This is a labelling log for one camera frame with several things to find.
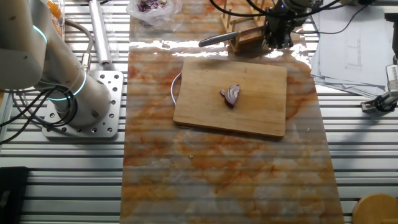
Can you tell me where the black box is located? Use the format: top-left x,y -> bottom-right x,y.
0,166 -> 30,224

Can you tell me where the white plastic wrap roll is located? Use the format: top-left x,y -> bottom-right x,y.
88,0 -> 113,67

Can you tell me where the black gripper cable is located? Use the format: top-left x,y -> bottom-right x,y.
208,0 -> 369,35

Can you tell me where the plastic bag of chopped onion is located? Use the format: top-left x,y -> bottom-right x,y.
126,0 -> 183,29

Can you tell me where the white paper stack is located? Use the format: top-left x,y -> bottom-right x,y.
310,4 -> 396,99

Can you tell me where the grey camera on clamp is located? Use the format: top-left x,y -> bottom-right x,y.
360,63 -> 398,113

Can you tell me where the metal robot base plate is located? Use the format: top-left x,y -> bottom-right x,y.
42,70 -> 124,139

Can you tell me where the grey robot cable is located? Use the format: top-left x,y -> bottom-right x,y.
63,19 -> 94,71

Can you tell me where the wooden cutting board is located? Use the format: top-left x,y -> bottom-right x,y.
170,58 -> 289,138

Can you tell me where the orange marbled table mat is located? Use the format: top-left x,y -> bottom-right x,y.
119,0 -> 345,224

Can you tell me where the wooden peg rack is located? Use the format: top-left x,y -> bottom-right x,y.
220,0 -> 271,55

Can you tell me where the steel cleaver knife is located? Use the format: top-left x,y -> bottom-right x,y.
198,26 -> 268,48

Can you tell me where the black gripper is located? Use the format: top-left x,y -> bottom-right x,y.
263,7 -> 295,50

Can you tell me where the black base cable bundle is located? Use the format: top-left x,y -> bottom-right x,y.
0,86 -> 78,146

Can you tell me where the orange fruit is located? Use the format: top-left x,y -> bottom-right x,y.
47,1 -> 62,19
53,21 -> 65,37

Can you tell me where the red onion chunk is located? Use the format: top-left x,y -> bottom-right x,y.
220,84 -> 242,109

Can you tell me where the wooden mug tree stand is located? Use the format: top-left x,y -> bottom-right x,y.
351,192 -> 398,224

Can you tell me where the clear plastic fruit container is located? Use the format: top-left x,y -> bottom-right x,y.
45,0 -> 66,40

